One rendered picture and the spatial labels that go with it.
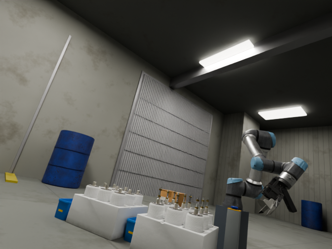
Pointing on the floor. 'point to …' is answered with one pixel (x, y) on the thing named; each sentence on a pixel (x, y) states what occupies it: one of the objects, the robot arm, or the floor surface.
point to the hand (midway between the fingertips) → (264, 215)
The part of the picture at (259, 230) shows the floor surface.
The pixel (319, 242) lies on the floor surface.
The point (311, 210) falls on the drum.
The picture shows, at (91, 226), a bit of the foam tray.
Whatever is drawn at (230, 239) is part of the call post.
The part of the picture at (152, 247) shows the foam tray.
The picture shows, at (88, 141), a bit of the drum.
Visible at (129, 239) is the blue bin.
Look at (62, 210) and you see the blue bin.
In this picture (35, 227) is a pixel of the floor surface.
